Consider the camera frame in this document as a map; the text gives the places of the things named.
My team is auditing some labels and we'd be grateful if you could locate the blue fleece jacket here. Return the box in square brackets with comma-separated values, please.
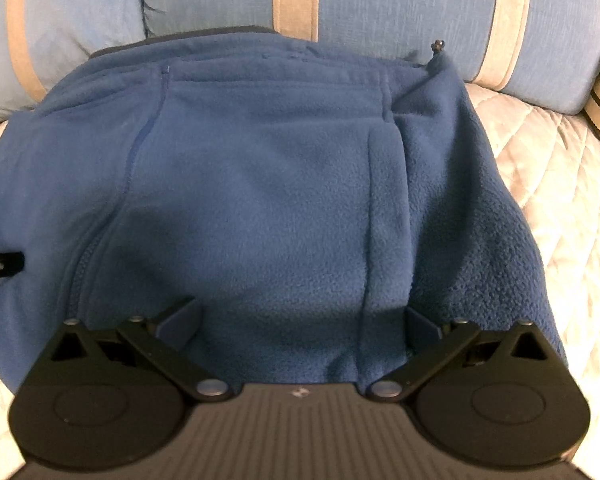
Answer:
[0, 25, 571, 401]

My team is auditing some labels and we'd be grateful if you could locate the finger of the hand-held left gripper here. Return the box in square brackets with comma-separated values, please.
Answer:
[0, 251, 26, 288]

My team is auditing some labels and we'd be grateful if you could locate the small blue striped pillow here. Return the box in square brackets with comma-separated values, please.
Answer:
[0, 0, 148, 126]

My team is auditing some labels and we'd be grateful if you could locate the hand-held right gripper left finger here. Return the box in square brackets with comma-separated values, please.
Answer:
[50, 296, 231, 402]

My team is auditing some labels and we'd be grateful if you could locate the large blue striped pillow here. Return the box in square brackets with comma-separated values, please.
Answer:
[136, 0, 600, 116]

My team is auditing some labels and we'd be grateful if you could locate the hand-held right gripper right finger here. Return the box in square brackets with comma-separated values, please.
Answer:
[370, 305, 552, 402]

